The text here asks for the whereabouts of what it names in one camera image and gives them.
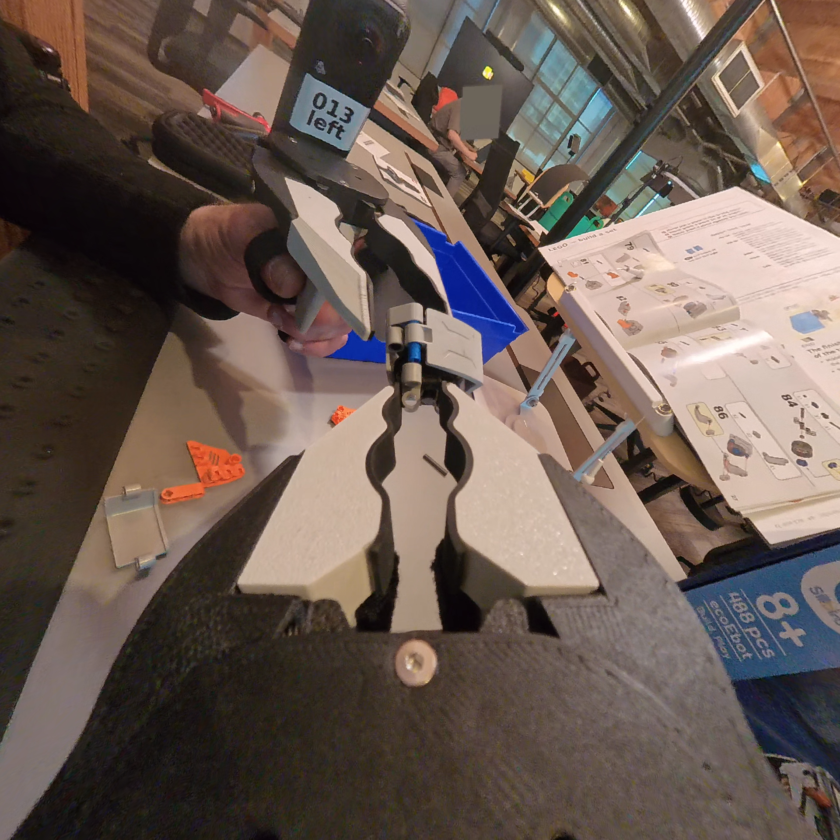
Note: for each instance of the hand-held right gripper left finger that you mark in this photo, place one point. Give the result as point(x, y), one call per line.
point(322, 525)

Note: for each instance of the flat orange toy piece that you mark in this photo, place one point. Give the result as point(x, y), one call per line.
point(214, 462)

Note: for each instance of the wide wooden post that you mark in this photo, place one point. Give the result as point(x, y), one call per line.
point(46, 40)

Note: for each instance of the white book stand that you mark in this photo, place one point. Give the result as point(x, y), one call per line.
point(565, 381)

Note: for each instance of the black monitor screen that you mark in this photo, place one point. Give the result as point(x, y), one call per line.
point(486, 53)

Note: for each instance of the blue plastic bin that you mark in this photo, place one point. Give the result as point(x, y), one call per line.
point(479, 302)

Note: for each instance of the black metal pole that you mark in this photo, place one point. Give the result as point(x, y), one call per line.
point(656, 118)

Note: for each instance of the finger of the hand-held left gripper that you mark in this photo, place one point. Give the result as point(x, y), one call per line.
point(331, 250)
point(414, 269)

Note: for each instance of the light grey toy block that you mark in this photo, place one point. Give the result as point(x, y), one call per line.
point(453, 348)

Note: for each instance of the black perforated mat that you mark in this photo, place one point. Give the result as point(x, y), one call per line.
point(66, 433)

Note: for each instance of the person's left hand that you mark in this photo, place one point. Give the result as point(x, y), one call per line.
point(217, 256)

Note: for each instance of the silver air duct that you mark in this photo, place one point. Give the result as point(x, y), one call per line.
point(735, 46)

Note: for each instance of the small orange toy pin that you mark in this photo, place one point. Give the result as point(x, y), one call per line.
point(184, 494)

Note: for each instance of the person's left forearm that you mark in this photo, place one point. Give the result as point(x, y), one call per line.
point(92, 171)

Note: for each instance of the blue robot kit box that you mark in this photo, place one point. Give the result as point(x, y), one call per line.
point(781, 610)

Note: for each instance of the black toy box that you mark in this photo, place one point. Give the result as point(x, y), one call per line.
point(807, 761)

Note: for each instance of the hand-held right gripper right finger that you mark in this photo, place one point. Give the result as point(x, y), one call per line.
point(525, 525)

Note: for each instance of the small black toy pin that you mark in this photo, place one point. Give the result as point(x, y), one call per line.
point(435, 460)

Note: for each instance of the instruction booklet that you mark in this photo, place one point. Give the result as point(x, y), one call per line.
point(722, 341)

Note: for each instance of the black mesh bag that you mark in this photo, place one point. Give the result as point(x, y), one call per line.
point(210, 151)

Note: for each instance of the small orange toy piece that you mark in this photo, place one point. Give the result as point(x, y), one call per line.
point(341, 415)

